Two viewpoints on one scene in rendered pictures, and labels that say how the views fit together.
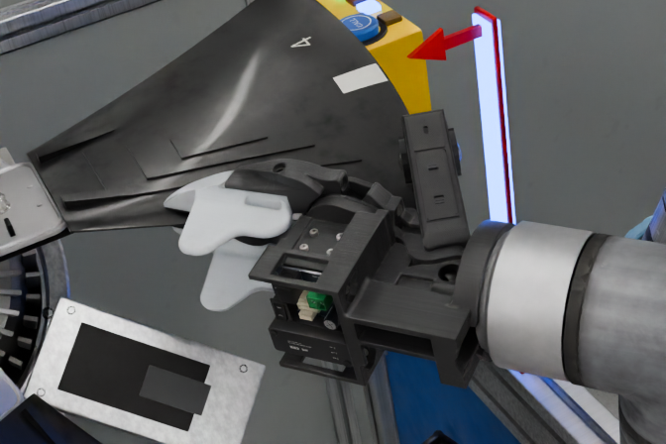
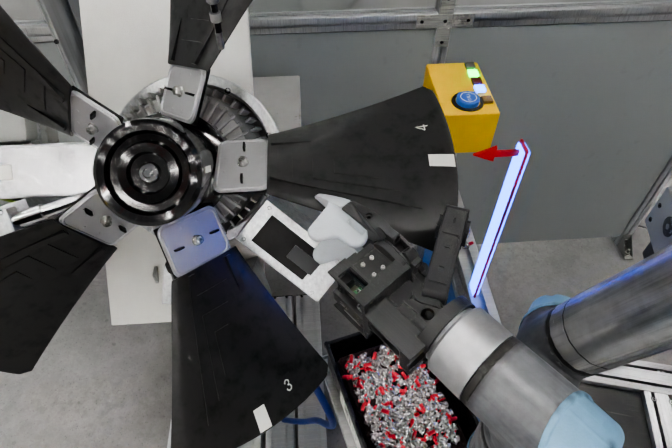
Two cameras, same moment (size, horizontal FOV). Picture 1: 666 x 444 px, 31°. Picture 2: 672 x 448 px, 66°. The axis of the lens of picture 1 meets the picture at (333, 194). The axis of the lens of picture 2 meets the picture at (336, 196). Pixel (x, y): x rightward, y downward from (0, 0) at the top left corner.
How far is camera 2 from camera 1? 0.22 m
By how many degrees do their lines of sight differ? 18
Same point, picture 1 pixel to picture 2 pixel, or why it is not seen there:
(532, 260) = (467, 341)
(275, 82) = (398, 145)
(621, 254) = (515, 363)
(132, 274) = not seen: hidden behind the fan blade
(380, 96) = (447, 174)
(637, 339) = (500, 415)
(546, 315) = (460, 374)
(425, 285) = (412, 314)
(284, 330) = (339, 296)
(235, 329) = not seen: hidden behind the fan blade
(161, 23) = (388, 40)
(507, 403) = not seen: hidden behind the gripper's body
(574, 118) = (572, 145)
